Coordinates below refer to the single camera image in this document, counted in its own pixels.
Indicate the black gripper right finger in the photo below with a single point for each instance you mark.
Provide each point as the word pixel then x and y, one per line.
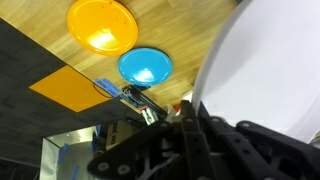
pixel 266 153

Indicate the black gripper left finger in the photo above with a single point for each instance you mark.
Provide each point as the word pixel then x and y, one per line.
pixel 156 150

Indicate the white plate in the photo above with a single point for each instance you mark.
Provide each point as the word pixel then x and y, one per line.
pixel 266 66

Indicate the blue plate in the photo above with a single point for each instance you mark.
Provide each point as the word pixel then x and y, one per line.
pixel 143 66

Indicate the yellow plate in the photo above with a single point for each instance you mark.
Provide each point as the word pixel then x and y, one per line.
pixel 100 23

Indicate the cardboard box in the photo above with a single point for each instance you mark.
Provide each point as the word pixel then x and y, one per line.
pixel 118 135

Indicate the blue tape strips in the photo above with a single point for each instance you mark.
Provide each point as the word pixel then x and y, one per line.
pixel 108 87

